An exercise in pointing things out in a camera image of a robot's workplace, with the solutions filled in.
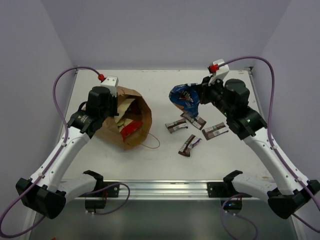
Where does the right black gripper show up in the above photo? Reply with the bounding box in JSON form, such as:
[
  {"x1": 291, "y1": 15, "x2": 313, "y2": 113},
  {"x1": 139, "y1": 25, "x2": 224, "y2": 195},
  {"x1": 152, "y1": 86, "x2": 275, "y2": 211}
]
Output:
[{"x1": 193, "y1": 74, "x2": 233, "y2": 119}]

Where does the blue snack bag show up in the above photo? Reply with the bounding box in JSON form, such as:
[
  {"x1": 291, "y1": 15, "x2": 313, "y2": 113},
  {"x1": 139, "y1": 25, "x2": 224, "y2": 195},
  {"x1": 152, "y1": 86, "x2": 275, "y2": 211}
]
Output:
[{"x1": 168, "y1": 83, "x2": 200, "y2": 118}]

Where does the purple brown candy wrapper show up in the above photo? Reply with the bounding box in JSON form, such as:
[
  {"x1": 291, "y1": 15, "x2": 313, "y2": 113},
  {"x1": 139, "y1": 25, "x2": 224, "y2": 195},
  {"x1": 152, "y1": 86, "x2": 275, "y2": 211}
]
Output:
[{"x1": 180, "y1": 112, "x2": 207, "y2": 130}]

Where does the dark chocolate bar wrapper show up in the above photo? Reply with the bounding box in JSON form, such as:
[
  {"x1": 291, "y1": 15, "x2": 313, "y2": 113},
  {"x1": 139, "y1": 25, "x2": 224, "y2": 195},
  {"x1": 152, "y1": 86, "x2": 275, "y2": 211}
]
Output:
[{"x1": 202, "y1": 122, "x2": 229, "y2": 141}]

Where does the red chip bag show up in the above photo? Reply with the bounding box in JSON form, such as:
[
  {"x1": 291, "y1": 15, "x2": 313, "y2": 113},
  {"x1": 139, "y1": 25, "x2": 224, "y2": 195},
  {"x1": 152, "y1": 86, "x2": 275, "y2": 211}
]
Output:
[{"x1": 120, "y1": 119, "x2": 143, "y2": 141}]

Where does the brown chocolate bar wrapper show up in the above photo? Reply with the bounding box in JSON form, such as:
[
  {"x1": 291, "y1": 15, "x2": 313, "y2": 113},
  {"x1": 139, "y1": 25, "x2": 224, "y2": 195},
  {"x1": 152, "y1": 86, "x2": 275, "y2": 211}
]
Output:
[{"x1": 165, "y1": 118, "x2": 188, "y2": 134}]

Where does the brown purple chocolate bar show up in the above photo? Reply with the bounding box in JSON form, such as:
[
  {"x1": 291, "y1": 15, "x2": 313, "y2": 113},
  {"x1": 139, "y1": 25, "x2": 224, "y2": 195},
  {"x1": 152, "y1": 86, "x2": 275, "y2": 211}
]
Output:
[{"x1": 178, "y1": 134, "x2": 202, "y2": 157}]

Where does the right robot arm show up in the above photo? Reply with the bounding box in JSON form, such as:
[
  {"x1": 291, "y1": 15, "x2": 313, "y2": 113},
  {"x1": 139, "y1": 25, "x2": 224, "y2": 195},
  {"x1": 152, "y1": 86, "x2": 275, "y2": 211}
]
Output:
[{"x1": 197, "y1": 76, "x2": 320, "y2": 219}]

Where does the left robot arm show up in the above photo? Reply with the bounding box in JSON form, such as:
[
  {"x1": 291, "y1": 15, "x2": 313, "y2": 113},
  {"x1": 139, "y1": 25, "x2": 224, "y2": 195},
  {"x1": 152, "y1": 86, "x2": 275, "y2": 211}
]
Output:
[{"x1": 15, "y1": 86, "x2": 118, "y2": 219}]

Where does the yellow chip bag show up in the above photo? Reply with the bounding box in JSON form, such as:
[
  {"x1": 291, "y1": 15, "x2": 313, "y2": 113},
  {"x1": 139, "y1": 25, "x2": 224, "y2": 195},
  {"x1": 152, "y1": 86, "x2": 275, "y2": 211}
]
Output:
[{"x1": 116, "y1": 118, "x2": 132, "y2": 132}]

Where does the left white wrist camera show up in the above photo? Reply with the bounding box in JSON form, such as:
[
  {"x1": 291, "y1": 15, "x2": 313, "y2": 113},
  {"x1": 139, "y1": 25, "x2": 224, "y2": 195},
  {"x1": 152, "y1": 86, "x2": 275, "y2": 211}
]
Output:
[{"x1": 100, "y1": 76, "x2": 119, "y2": 97}]

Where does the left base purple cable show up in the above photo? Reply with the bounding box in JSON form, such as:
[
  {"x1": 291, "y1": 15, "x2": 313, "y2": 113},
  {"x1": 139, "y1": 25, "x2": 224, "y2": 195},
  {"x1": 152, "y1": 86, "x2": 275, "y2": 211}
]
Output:
[{"x1": 84, "y1": 183, "x2": 131, "y2": 216}]

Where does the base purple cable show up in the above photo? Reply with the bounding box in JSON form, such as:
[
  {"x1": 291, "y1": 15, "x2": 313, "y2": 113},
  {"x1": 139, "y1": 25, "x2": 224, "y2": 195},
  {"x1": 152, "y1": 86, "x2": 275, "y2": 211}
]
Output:
[
  {"x1": 219, "y1": 192, "x2": 258, "y2": 240},
  {"x1": 84, "y1": 183, "x2": 131, "y2": 216}
]

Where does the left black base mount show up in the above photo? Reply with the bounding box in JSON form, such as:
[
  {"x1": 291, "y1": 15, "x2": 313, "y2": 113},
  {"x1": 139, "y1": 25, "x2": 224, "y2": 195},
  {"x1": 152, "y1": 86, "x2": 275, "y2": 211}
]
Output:
[{"x1": 79, "y1": 180, "x2": 120, "y2": 198}]

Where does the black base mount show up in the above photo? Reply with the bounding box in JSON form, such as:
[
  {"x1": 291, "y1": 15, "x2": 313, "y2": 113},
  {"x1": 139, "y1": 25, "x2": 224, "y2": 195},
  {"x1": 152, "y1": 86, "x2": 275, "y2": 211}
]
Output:
[
  {"x1": 79, "y1": 180, "x2": 120, "y2": 198},
  {"x1": 206, "y1": 181, "x2": 240, "y2": 199}
]

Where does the aluminium front rail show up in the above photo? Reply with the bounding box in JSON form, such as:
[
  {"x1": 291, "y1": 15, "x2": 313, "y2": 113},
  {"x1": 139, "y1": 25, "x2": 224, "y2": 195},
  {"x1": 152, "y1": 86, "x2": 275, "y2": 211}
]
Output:
[{"x1": 34, "y1": 179, "x2": 276, "y2": 201}]

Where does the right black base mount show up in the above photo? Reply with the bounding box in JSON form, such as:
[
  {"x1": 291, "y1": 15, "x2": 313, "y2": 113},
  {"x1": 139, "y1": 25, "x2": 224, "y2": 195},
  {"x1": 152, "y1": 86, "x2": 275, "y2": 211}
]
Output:
[{"x1": 206, "y1": 181, "x2": 240, "y2": 199}]

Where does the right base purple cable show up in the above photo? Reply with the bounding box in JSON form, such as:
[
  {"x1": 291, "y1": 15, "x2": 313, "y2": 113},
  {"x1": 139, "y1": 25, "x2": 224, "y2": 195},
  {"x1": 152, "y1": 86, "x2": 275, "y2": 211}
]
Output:
[{"x1": 219, "y1": 192, "x2": 258, "y2": 240}]

